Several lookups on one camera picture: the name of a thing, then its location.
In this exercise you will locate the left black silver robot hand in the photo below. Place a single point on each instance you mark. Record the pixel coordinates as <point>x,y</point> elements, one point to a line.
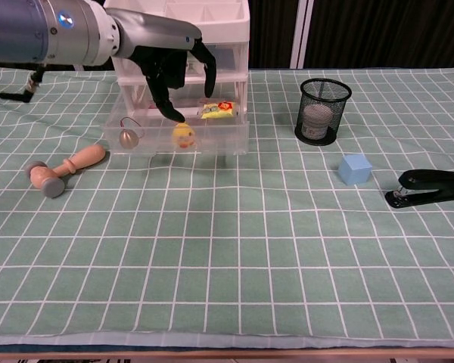
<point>155,38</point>

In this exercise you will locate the yellow rubber duck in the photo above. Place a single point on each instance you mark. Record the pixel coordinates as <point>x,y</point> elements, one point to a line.
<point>183,136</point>

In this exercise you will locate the white plastic drawer cabinet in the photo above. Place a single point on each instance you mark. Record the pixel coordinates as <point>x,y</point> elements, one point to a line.
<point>223,26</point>

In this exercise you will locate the wooden toy mallet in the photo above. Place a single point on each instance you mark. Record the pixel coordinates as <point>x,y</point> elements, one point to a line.
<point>79,160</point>

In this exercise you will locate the red flat disc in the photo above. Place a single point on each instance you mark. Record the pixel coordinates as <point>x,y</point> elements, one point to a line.
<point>153,107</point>

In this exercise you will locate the blue block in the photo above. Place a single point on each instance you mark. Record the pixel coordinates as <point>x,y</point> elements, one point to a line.
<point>225,56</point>

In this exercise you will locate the yellow snack packet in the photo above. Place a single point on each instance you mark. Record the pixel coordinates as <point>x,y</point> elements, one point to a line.
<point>217,109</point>

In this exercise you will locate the white grey round object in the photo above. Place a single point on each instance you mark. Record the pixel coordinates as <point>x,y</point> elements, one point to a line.
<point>318,119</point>

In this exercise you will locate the black mesh pen cup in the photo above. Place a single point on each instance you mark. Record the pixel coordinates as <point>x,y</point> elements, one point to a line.
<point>340,113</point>

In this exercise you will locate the green checkered tablecloth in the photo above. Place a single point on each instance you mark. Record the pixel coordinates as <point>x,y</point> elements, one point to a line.
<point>227,246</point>

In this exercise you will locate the light blue cube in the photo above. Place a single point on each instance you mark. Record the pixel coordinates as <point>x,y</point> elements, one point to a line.
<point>353,170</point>

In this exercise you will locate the black stapler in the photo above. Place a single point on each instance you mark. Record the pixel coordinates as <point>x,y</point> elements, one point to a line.
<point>431,185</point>

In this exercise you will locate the white partition post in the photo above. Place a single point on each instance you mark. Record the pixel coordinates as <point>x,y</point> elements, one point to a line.
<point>78,67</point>
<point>300,34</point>

